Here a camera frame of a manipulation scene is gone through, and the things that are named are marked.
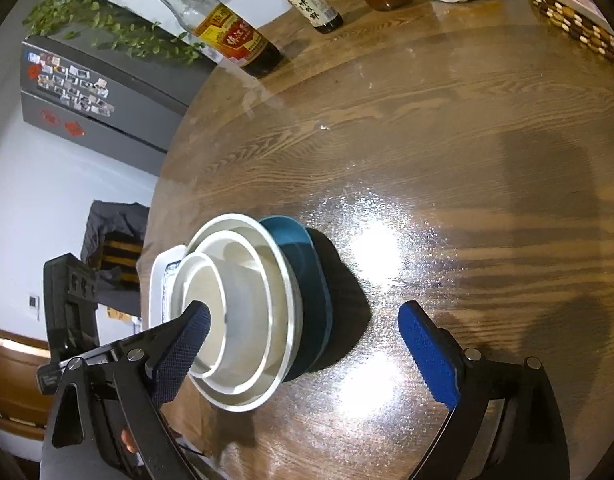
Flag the curved wooden chair back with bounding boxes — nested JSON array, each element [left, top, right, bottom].
[[0, 324, 58, 442]]

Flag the large white bowl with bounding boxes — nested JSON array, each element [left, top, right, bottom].
[[186, 213, 304, 414]]

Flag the red fridge decorations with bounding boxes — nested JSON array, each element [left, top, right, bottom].
[[39, 107, 86, 137]]

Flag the cluster of photo magnets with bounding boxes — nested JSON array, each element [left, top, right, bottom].
[[27, 51, 114, 117]]

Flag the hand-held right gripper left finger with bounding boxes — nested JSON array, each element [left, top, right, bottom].
[[40, 302, 212, 480]]

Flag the blue plate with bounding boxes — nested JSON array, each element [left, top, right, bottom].
[[258, 215, 334, 382]]

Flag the woven beaded trivet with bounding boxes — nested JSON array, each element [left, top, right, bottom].
[[527, 0, 614, 69]]

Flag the yellow-capped vinegar bottle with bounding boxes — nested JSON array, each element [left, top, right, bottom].
[[144, 0, 284, 79]]

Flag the green trailing plant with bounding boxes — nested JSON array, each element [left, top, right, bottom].
[[22, 0, 209, 67]]

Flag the dark cloth on chair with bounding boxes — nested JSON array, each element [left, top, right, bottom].
[[81, 200, 151, 307]]

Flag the white rectangular plate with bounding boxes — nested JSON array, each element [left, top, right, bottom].
[[148, 244, 189, 332]]

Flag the tall white cup bowl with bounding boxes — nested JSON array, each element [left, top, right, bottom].
[[168, 253, 271, 380]]

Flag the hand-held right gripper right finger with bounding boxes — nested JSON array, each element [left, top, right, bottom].
[[397, 301, 570, 480]]

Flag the grey refrigerator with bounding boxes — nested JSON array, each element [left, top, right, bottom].
[[20, 35, 214, 154]]

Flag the small shallow white bowl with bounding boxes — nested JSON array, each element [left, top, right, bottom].
[[197, 229, 294, 397]]

